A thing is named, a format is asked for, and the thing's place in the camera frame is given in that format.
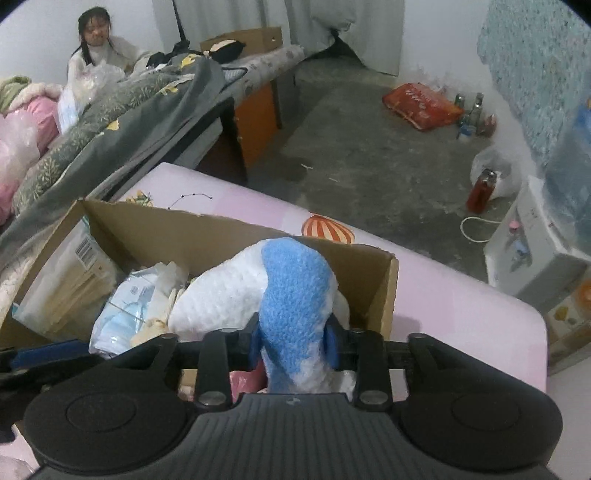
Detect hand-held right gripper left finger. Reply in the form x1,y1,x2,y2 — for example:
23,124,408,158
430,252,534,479
115,314,264,409

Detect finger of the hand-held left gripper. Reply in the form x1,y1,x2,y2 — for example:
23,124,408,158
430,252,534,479
0,340,85,370

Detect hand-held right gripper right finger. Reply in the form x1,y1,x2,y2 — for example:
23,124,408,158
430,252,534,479
323,323,476,409

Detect pink plastic bag roll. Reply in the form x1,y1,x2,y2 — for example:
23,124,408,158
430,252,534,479
230,368,269,394

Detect blue and white fuzzy sock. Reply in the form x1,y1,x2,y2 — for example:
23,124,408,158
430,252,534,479
168,236,356,393

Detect clear zip bag of sticks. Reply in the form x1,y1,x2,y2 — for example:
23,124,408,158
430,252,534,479
14,217,134,342

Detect pack of blue face masks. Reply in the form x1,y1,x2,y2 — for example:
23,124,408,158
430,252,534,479
90,268,185,356

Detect brown cardboard box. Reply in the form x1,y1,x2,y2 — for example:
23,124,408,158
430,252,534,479
0,198,400,352

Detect red drink bottle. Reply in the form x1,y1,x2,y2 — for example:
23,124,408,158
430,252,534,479
466,168,497,213

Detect pink quilt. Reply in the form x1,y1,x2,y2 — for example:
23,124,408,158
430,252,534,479
0,99,61,222

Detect white water dispenser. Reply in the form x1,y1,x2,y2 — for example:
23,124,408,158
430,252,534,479
485,175,591,301

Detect crumpled white floor bag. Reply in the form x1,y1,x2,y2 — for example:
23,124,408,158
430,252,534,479
471,148,523,200

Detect grey floral blanket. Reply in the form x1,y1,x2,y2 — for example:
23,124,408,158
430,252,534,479
0,58,241,259

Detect red printed sack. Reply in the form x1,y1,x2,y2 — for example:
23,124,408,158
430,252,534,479
382,83,465,132

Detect green plush blanket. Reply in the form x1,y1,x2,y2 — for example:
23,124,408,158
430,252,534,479
0,76,63,114

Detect white plastic bag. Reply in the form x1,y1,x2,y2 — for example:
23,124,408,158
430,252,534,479
69,62,126,103

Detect black plush toy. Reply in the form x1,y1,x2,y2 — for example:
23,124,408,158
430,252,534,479
203,41,245,63

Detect large blue water jug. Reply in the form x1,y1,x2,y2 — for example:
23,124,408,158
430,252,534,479
545,99,591,217

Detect small cardboard box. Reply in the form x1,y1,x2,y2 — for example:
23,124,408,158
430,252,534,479
201,27,282,57

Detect grey curtain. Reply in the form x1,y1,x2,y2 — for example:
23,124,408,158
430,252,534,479
286,0,404,77

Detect teal floral hanging cloth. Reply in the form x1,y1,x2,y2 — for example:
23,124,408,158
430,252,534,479
478,0,591,167

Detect white power cable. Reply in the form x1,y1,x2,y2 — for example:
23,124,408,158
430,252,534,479
461,216,502,243

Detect bed with orange frame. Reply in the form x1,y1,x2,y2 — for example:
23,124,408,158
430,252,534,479
198,45,308,185

